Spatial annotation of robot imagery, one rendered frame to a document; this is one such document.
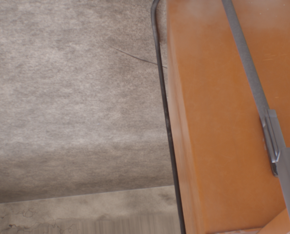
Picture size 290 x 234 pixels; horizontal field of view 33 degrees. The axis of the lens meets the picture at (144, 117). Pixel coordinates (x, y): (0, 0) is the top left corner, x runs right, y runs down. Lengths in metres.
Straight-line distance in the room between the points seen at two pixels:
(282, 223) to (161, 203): 1.98
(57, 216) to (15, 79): 1.38
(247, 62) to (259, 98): 0.10
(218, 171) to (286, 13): 0.44
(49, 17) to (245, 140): 0.59
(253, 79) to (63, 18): 0.55
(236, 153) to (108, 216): 1.80
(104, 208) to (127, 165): 0.46
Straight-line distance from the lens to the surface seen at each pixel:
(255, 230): 1.03
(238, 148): 1.09
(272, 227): 0.95
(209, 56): 1.18
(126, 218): 2.80
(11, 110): 1.80
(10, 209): 2.90
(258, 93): 0.98
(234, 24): 1.11
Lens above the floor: 0.78
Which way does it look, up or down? 24 degrees down
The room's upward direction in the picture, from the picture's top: 173 degrees clockwise
